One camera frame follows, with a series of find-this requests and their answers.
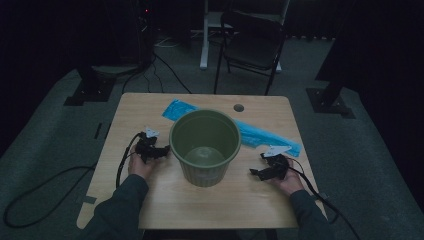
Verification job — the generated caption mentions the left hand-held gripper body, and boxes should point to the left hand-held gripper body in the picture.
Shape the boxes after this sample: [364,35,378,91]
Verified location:
[134,126,161,164]

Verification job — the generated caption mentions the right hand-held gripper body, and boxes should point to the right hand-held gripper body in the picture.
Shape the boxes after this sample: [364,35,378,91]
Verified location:
[260,144,293,181]

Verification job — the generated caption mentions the blue plastic bag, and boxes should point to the blue plastic bag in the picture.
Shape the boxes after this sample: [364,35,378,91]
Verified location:
[161,98,303,158]

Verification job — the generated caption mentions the green plastic bin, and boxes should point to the green plastic bin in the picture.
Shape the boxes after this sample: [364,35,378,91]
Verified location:
[168,108,242,188]

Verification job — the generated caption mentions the person's right hand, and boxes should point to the person's right hand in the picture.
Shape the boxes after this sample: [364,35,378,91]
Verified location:
[266,159,305,197]

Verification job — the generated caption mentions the person's left hand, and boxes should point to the person's left hand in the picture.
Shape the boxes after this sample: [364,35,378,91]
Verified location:
[128,153,160,180]

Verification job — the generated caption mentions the black stand base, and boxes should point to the black stand base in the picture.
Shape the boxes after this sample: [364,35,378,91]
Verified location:
[305,79,356,119]
[63,64,116,107]

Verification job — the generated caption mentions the dark computer tower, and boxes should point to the dark computer tower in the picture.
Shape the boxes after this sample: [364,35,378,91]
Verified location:
[133,0,156,69]

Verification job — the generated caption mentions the black folding chair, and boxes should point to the black folding chair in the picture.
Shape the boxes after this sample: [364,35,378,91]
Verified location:
[213,9,288,97]

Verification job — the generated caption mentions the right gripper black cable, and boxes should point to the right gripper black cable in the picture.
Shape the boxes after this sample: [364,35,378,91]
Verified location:
[286,158,363,240]

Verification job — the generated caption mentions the thin black floor cables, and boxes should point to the thin black floor cables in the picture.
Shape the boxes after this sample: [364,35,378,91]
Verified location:
[121,53,193,95]

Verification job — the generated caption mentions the white desk frame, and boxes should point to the white desk frame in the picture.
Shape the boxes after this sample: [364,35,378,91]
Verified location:
[199,0,291,73]

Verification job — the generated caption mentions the black floor cable loop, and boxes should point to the black floor cable loop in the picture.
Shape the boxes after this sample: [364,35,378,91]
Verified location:
[3,164,98,229]

